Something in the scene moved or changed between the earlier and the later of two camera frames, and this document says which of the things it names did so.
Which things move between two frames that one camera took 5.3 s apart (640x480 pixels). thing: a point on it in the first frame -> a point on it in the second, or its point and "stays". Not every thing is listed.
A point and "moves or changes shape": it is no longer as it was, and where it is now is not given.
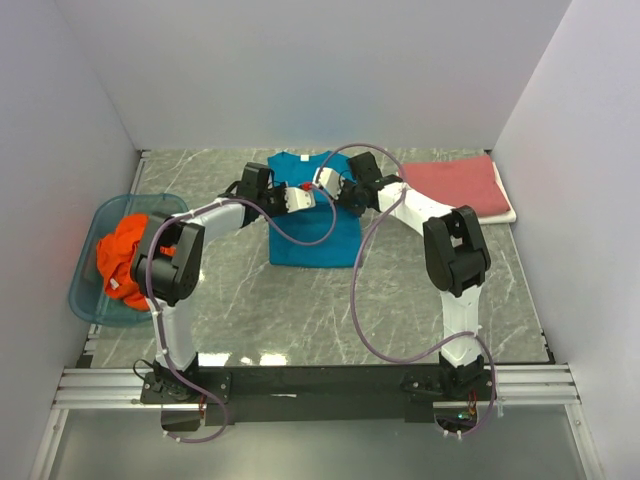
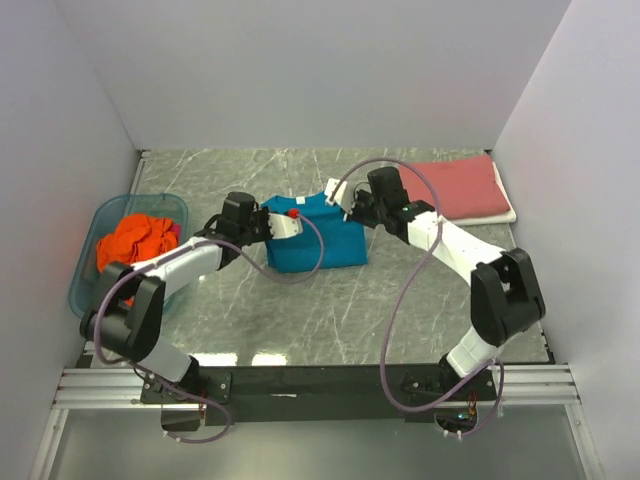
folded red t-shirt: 465,184 stays
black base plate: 299,394 stays
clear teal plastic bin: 88,296 stays
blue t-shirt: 342,248 moves or changes shape
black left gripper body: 273,201 -> 258,229
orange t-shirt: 116,258 stays
